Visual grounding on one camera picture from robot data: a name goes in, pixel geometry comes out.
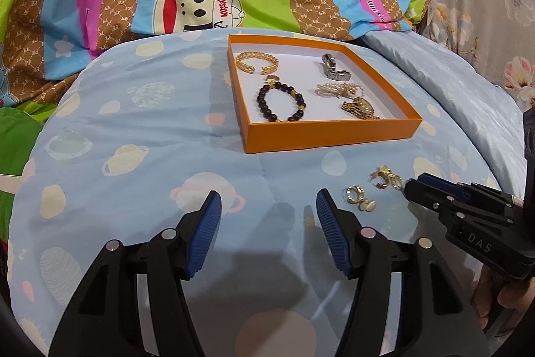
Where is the gold ring cluster earring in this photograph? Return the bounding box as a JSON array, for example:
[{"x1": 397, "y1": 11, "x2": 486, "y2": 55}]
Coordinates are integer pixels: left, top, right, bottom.
[{"x1": 370, "y1": 165, "x2": 404, "y2": 191}]

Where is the gold shell drop earring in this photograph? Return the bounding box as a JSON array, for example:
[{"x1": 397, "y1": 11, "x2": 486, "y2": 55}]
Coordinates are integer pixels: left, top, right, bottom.
[{"x1": 345, "y1": 185, "x2": 376, "y2": 213}]

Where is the black bead bracelet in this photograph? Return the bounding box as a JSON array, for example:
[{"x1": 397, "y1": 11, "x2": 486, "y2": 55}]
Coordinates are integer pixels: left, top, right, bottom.
[{"x1": 255, "y1": 80, "x2": 308, "y2": 123}]

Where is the gold hoop earring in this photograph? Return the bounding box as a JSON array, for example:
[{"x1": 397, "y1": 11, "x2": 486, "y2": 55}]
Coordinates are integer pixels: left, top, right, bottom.
[{"x1": 265, "y1": 74, "x2": 280, "y2": 82}]

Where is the orange jewelry box tray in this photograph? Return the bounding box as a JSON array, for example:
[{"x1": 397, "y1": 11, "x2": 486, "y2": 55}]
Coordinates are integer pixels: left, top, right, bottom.
[{"x1": 228, "y1": 34, "x2": 423, "y2": 154}]

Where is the right hand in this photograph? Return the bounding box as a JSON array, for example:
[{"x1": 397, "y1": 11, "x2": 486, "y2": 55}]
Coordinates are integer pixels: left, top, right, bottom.
[{"x1": 472, "y1": 265, "x2": 534, "y2": 329}]

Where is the light blue planet blanket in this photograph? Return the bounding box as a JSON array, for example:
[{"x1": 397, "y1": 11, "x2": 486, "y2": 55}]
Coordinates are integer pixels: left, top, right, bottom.
[{"x1": 8, "y1": 30, "x2": 526, "y2": 356}]

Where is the grey floral pillow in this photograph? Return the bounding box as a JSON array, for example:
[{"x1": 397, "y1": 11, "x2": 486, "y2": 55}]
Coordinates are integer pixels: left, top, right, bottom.
[{"x1": 419, "y1": 0, "x2": 534, "y2": 110}]

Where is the green cushion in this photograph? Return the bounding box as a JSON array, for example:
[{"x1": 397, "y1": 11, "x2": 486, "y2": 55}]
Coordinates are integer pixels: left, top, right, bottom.
[{"x1": 1, "y1": 101, "x2": 56, "y2": 244}]

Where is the pearl bead bracelet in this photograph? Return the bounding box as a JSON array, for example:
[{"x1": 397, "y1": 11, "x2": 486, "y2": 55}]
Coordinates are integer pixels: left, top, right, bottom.
[{"x1": 314, "y1": 81, "x2": 365, "y2": 101}]

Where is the gold chain bangle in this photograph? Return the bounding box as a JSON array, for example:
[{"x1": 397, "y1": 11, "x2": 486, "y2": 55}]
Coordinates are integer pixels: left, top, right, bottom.
[{"x1": 235, "y1": 51, "x2": 279, "y2": 75}]

